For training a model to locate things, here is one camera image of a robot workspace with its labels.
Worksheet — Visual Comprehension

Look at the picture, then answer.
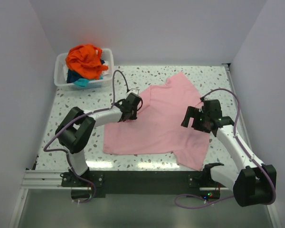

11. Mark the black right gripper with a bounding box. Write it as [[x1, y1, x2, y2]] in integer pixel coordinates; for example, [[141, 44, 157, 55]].
[[181, 106, 210, 133]]

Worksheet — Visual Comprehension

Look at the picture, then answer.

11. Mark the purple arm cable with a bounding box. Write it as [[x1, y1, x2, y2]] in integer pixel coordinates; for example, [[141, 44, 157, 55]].
[[175, 88, 276, 209], [43, 70, 130, 183]]

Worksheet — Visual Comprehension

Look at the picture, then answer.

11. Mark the white plastic laundry basket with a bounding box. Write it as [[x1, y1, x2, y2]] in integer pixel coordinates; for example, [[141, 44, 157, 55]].
[[54, 48, 114, 91]]

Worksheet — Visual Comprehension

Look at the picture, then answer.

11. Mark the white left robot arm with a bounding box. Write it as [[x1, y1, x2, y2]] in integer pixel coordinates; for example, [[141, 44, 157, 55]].
[[55, 89, 143, 186]]

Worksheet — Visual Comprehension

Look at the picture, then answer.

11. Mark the white garment in basket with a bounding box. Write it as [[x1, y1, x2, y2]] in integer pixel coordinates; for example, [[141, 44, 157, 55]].
[[99, 59, 109, 79]]

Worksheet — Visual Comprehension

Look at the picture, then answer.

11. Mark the pink t shirt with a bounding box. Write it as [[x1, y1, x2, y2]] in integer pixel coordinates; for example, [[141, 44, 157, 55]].
[[103, 72, 209, 170]]

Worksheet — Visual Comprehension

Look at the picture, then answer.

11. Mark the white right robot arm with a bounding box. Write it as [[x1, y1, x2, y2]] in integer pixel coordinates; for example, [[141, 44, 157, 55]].
[[181, 100, 276, 207]]

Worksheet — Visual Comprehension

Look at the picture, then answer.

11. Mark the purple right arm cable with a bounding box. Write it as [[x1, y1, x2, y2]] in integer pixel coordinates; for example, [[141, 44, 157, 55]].
[[175, 88, 276, 209]]

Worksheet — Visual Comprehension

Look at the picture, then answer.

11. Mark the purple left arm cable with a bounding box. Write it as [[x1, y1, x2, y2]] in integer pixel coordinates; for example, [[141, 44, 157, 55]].
[[43, 70, 130, 183]]

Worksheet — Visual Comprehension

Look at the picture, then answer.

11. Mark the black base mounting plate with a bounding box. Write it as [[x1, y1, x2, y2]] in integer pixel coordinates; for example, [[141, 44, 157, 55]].
[[60, 171, 223, 202]]

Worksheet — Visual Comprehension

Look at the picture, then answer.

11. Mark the dark blue t shirt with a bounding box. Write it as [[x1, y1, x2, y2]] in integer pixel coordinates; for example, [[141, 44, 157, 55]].
[[66, 69, 83, 84]]

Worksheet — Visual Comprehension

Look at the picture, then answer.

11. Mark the teal t shirt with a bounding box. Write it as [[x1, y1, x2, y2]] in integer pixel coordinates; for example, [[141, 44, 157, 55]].
[[73, 78, 90, 89]]

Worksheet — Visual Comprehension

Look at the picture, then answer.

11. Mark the orange t shirt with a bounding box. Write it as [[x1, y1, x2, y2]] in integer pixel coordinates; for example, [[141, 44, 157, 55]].
[[65, 44, 109, 80]]

